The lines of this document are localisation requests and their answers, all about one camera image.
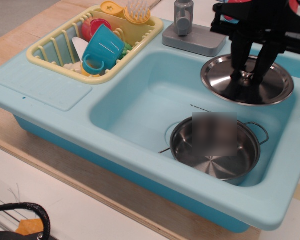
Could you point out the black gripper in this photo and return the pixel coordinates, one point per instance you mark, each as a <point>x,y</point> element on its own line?
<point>264,22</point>

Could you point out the stainless steel pot lid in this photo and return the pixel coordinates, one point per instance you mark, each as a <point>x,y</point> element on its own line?
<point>240,87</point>

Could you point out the pink plastic cup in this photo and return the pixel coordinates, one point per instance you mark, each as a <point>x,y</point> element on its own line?
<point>228,18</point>

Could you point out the grey toy faucet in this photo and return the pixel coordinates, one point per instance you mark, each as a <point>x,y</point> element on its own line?
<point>184,35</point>

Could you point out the light blue toy sink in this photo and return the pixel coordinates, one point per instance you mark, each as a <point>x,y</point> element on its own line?
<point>125,124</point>

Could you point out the yellow dish brush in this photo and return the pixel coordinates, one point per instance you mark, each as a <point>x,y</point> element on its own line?
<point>137,12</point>

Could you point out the green plastic item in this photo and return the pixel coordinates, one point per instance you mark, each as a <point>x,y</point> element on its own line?
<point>127,48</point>

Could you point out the blue plastic cup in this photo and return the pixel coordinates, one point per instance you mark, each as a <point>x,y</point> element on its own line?
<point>103,51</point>

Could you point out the yellow star soap bottle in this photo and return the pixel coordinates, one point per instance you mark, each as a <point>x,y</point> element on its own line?
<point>112,8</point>

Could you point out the red plastic cup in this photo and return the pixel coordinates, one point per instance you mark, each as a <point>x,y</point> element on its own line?
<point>91,25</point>

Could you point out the yellow plastic cup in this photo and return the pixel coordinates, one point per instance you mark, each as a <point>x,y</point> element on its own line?
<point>86,73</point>

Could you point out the white plastic plate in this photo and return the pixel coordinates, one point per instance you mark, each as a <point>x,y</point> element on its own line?
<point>80,46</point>

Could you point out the yellow dish rack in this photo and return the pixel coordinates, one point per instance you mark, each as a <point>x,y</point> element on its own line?
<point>56,49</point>

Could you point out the orange tape piece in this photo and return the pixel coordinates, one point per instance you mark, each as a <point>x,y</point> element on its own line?
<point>30,226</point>

